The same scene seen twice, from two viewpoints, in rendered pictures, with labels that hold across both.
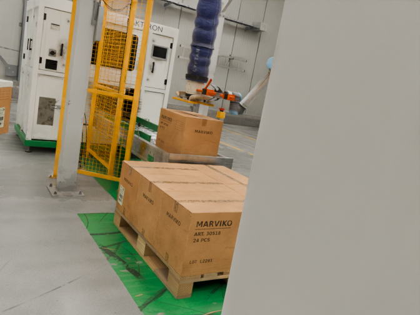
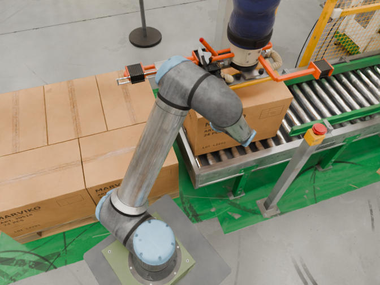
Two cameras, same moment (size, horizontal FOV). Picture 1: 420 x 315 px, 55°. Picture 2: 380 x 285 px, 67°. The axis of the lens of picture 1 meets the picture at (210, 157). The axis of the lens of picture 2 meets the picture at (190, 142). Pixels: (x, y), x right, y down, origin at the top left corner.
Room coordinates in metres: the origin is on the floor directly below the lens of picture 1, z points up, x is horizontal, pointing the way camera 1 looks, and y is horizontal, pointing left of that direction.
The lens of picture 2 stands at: (3.99, -1.06, 2.16)
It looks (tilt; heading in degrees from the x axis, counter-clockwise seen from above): 55 degrees down; 102
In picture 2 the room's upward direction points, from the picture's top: 3 degrees clockwise
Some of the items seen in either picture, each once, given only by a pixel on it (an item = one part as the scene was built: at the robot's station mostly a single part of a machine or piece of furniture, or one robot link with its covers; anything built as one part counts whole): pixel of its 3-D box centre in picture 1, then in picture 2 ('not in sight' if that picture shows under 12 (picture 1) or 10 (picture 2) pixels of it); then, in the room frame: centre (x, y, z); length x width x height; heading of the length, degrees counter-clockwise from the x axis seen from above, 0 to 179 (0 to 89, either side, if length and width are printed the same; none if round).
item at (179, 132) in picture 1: (187, 134); (229, 105); (3.97, 0.26, 0.75); 0.60 x 0.40 x 0.40; 31
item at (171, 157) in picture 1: (202, 159); (181, 133); (3.68, 0.07, 0.58); 0.70 x 0.03 x 0.06; 123
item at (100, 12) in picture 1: (97, 24); not in sight; (3.81, 1.24, 1.62); 0.20 x 0.05 x 0.30; 33
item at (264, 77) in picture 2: (200, 100); (249, 76); (4.04, 0.19, 1.09); 0.34 x 0.10 x 0.05; 34
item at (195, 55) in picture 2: (208, 92); (202, 58); (3.78, 0.13, 1.19); 0.10 x 0.08 x 0.06; 124
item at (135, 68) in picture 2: (229, 97); (135, 72); (3.49, -0.06, 1.19); 0.08 x 0.07 x 0.05; 34
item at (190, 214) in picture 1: (206, 208); (84, 143); (2.95, -0.05, 0.34); 1.20 x 1.00 x 0.40; 33
